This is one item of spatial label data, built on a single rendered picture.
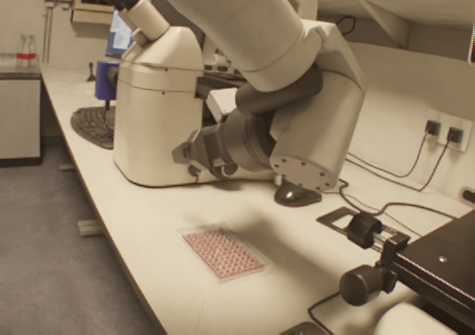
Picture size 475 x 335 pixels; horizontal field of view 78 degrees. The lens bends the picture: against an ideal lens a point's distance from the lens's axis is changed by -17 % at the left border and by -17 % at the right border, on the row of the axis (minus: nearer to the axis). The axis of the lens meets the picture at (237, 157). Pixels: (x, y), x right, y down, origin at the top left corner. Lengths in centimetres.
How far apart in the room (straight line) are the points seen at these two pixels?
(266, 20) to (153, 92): 40
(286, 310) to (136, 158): 39
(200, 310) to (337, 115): 25
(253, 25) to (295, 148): 11
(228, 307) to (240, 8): 31
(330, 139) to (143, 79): 40
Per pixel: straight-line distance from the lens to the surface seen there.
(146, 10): 64
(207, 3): 23
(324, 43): 29
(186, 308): 39
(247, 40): 24
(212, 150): 44
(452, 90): 105
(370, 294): 34
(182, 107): 63
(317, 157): 29
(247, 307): 41
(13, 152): 280
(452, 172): 104
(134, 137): 64
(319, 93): 32
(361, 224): 39
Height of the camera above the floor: 102
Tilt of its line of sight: 17 degrees down
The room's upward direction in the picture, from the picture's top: 9 degrees clockwise
